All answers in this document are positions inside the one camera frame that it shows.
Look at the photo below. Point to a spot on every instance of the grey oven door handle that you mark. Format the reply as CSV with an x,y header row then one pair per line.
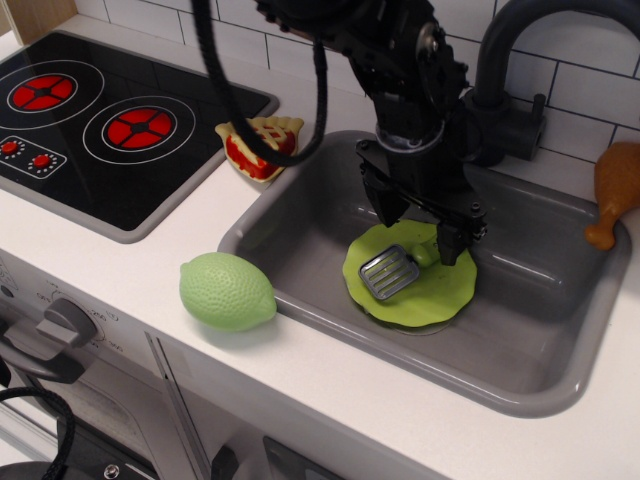
x,y
60,368

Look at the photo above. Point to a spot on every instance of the dark grey toy faucet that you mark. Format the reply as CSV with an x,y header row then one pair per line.
x,y
505,129

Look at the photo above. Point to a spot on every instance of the toy cherry pie slice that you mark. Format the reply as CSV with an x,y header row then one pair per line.
x,y
279,133

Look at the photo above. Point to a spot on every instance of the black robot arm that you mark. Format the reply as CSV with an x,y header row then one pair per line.
x,y
424,133

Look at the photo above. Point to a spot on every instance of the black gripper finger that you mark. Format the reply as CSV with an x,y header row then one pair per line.
x,y
452,241
387,203

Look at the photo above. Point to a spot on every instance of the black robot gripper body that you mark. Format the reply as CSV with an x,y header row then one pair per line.
x,y
431,180

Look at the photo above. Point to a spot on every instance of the green handled metal spatula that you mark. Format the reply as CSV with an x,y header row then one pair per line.
x,y
395,268

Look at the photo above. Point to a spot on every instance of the grey oven knob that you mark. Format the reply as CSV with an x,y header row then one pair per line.
x,y
67,324

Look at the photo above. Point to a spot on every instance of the green toy plate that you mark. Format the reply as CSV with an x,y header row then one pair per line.
x,y
436,296

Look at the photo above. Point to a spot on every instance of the green toy lime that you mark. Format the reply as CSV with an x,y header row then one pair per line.
x,y
226,292

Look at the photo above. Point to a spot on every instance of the black toy stove top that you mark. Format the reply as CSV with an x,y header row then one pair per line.
x,y
106,138

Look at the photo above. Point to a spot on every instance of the grey toy sink basin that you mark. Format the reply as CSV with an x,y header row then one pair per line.
x,y
526,342

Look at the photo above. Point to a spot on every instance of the brown toy chicken drumstick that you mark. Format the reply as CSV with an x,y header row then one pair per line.
x,y
616,188

